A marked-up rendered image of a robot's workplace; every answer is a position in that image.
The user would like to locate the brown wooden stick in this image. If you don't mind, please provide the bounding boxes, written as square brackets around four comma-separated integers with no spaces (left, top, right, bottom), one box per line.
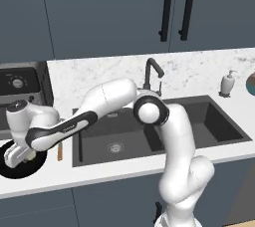
[57,142,65,162]

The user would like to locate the grey wall cupboard door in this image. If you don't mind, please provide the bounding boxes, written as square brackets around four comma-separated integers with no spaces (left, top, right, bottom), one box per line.
[168,0,255,54]
[39,0,179,61]
[0,0,56,65]

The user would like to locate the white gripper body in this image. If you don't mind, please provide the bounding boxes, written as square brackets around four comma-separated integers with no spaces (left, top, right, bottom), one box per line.
[3,139,34,169]

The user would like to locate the black microwave oven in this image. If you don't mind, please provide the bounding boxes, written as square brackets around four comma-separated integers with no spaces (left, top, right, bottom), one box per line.
[0,61,55,141]

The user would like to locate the brown and teal round object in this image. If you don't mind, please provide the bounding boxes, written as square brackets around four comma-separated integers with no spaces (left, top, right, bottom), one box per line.
[245,71,255,97]

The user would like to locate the black cupboard door handle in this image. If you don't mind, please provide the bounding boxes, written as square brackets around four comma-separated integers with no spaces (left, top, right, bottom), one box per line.
[177,0,198,42]
[157,0,175,43]

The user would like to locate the black tap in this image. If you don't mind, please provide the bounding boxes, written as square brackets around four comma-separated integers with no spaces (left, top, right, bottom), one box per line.
[142,57,165,98]

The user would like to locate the grey base drawer front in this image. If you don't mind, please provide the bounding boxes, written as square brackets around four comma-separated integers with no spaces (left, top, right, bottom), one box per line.
[0,187,78,227]

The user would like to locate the black base cupboard handle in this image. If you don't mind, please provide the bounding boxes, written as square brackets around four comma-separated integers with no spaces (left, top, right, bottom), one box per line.
[152,200,164,226]

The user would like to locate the black kitchen sink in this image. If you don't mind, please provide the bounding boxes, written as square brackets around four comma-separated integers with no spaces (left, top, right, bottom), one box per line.
[72,95,253,168]

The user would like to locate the grey base cupboard door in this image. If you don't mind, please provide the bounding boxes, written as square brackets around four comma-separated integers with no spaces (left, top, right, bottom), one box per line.
[71,170,171,227]
[195,156,255,227]

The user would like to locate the black bowl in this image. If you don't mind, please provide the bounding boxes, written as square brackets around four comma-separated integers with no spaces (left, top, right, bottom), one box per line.
[0,138,50,180]

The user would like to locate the white soap dispenser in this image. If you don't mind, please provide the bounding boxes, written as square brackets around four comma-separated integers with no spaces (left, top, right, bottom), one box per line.
[218,69,239,99]

